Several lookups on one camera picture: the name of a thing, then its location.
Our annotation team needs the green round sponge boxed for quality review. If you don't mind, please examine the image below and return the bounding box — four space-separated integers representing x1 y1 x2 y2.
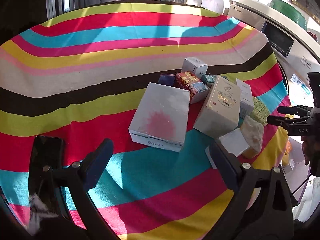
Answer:
249 97 270 126

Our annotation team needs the yellow sponge with white fuzz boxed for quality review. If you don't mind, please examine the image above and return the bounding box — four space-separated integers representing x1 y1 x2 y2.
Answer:
240 115 264 159

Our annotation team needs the tall white narrow box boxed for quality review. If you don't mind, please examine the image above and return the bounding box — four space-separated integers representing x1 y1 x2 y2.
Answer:
236 79 254 119

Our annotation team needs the cream box with gold frame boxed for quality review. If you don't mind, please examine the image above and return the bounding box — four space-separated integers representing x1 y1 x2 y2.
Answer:
193 75 241 138

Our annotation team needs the teal toothpaste box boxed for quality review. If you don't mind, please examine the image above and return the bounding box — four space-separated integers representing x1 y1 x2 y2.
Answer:
201 74 228 88

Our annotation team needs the red and yellow small box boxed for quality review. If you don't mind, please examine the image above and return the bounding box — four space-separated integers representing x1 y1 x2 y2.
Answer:
174 72 209 104

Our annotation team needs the large white box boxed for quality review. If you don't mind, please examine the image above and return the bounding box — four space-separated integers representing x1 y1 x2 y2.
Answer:
129 82 190 152

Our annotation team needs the white cube box red logo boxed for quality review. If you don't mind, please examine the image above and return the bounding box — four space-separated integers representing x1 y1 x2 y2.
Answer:
181 57 208 79

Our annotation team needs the person's right hand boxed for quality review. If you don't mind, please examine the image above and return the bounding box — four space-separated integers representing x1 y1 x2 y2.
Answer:
300 136 320 165

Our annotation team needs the grey fluffy microphone cover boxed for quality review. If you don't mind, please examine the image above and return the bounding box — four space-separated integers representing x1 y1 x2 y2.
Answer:
28 194 58 236

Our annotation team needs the white cardboard storage box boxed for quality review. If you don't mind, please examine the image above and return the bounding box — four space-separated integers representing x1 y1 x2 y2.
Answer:
282 136 310 202

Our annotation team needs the champagne washing machine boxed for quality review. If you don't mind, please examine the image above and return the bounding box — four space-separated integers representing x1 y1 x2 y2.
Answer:
228 0 319 106

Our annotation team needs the small white cube box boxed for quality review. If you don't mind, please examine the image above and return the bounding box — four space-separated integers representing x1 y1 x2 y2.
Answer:
218 128 249 157

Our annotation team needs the striped colourful tablecloth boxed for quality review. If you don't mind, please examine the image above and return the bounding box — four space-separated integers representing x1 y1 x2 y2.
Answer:
1 1 290 239

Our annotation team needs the green round basin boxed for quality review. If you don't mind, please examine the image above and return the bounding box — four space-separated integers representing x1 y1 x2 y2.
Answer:
269 0 308 30

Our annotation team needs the dark blue small box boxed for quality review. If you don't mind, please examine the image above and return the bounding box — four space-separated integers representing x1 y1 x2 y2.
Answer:
157 73 175 86

